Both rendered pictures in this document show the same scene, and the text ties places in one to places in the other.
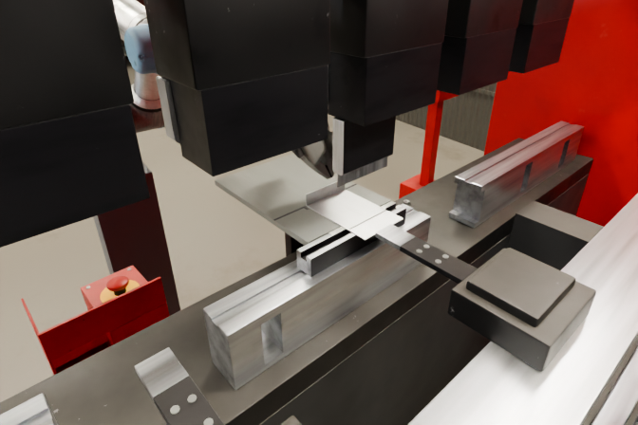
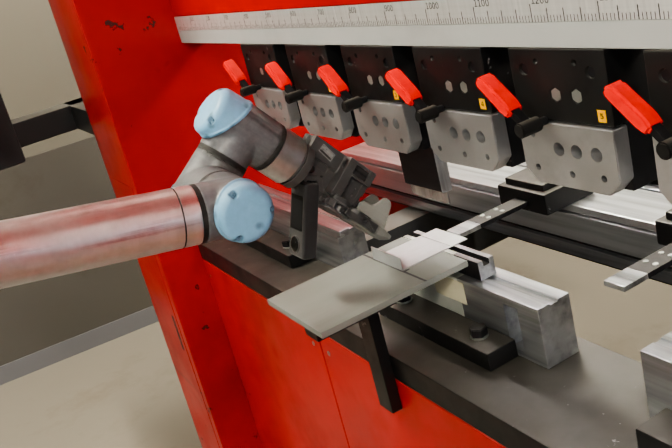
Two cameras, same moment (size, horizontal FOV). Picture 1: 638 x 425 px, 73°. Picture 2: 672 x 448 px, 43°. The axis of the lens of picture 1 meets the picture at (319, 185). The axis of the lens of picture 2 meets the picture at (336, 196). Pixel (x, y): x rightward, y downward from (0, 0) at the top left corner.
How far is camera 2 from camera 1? 1.27 m
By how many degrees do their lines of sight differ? 69
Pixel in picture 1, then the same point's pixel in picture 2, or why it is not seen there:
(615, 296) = not seen: hidden behind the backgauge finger
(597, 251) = (481, 179)
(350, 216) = (429, 247)
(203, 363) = (551, 373)
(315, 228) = (444, 260)
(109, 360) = (550, 430)
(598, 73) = not seen: hidden behind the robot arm
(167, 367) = (622, 275)
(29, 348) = not seen: outside the picture
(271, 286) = (507, 288)
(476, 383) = (605, 206)
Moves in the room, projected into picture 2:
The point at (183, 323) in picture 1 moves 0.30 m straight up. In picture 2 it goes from (497, 398) to (454, 194)
